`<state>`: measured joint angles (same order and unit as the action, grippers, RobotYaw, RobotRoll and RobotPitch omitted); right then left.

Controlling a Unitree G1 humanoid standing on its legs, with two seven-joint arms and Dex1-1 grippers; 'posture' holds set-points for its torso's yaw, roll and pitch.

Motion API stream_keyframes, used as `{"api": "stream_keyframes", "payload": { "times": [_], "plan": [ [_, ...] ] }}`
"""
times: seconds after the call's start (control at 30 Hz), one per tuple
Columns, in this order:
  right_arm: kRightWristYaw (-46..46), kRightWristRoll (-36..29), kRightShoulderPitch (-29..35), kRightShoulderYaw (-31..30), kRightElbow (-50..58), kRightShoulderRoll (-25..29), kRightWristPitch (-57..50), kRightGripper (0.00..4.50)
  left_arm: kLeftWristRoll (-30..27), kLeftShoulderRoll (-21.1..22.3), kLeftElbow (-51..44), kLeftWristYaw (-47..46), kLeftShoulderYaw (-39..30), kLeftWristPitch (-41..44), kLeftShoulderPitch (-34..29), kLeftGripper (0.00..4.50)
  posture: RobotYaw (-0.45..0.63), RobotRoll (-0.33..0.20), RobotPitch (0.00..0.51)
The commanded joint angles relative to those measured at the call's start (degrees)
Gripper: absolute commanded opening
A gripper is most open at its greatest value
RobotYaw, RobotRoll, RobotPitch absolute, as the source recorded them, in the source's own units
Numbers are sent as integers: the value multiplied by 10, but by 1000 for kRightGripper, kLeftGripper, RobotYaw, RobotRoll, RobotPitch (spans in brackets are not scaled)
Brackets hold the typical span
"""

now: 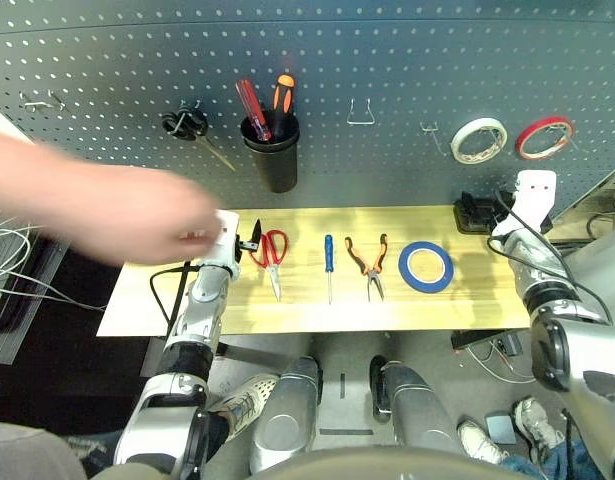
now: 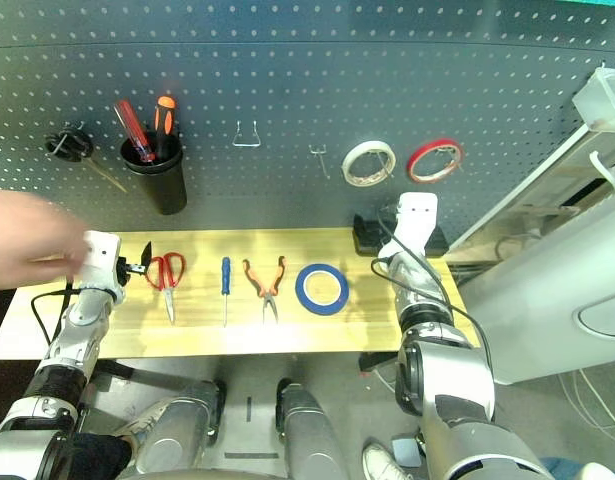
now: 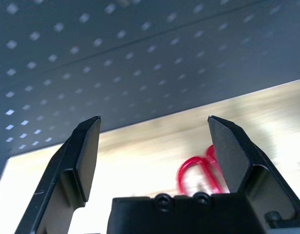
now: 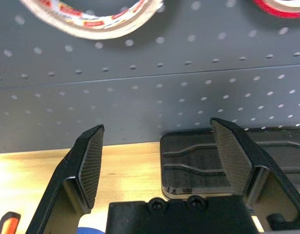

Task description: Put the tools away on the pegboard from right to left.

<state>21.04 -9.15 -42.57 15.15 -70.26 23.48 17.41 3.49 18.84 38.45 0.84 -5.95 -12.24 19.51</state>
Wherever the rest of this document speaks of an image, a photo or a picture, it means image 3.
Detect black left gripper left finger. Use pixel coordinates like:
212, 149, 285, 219
14, 116, 102, 234

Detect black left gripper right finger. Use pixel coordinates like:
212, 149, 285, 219
207, 115, 300, 223

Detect red handled scissors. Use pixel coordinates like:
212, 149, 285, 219
176, 145, 232, 195

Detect dark grey pegboard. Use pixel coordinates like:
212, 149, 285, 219
0, 0, 300, 181

